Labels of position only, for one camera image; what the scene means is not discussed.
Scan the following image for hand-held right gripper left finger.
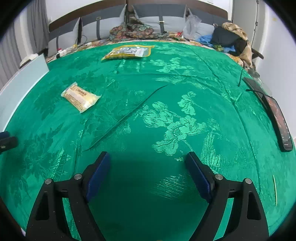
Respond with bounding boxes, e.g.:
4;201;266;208
25;151;111;241

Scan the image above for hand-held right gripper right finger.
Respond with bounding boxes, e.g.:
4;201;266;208
185;152;270;241

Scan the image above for beige biscuit packet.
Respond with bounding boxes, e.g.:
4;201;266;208
61;82;102;113

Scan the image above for yellow snack packet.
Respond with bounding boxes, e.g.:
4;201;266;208
101;45;155;61

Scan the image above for green floral blanket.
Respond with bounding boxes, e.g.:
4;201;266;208
0;40;296;241

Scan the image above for grey curtain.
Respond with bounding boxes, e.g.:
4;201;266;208
0;0;50;81

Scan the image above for grey banded pillow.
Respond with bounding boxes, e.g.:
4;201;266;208
80;4;127;43
132;3;187;35
47;17;81;58
188;8;228;39

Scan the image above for yellow floral bed sheet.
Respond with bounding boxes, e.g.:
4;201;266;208
45;35;245;63

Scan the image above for brown wooden headboard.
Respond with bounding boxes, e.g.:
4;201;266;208
48;0;228;33

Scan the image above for blue cloth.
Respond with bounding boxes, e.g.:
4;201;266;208
196;34;236;55

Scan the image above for small colourful packets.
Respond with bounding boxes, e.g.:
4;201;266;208
169;32;190;42

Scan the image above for black bag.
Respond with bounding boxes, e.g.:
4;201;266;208
211;27;247;56

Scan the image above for dark floral cloth bundle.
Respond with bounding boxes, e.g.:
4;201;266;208
109;17;167;42

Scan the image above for clear plastic bag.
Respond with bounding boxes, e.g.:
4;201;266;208
183;9;202;40

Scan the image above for white door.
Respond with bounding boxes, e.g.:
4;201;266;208
231;0;262;54

